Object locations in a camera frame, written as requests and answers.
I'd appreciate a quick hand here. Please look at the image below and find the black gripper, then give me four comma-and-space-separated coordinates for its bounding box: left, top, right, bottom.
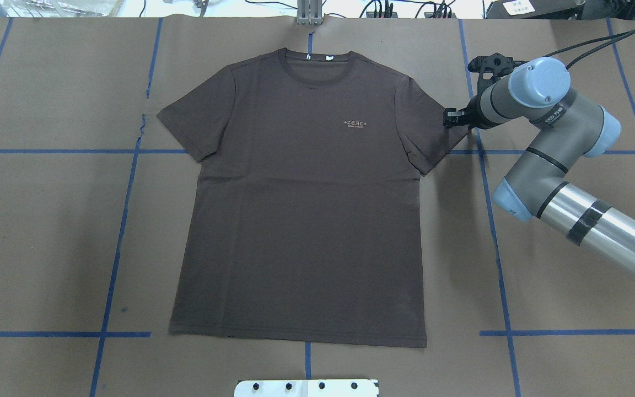
443, 98, 486, 129

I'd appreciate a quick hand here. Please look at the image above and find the brown t-shirt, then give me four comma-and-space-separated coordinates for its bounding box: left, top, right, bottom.
157, 48, 468, 348

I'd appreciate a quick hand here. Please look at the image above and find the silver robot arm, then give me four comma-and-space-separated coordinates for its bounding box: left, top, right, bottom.
444, 53, 635, 280

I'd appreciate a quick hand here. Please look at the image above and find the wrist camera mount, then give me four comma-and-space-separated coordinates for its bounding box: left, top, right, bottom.
467, 52, 526, 94

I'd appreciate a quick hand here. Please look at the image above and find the aluminium frame post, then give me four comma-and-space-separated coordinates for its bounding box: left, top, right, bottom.
297, 0, 324, 25

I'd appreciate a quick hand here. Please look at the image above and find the white camera pillar base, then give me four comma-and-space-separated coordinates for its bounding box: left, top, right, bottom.
233, 379, 381, 396

